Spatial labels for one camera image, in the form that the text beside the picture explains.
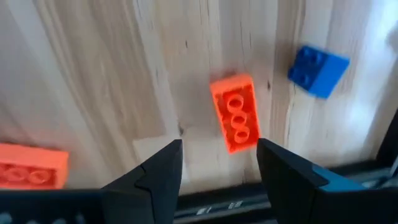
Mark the small blue toy brick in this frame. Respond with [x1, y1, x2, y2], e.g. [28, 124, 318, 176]
[287, 45, 351, 100]

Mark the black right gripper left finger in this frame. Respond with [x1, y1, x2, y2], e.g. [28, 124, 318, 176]
[0, 139, 184, 224]

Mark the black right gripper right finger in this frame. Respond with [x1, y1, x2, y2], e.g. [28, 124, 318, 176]
[256, 138, 398, 224]

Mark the orange toy brick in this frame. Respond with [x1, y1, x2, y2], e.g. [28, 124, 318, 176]
[0, 142, 70, 190]
[209, 73, 261, 155]

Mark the black table frame rail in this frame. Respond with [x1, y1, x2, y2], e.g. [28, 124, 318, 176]
[174, 108, 398, 224]

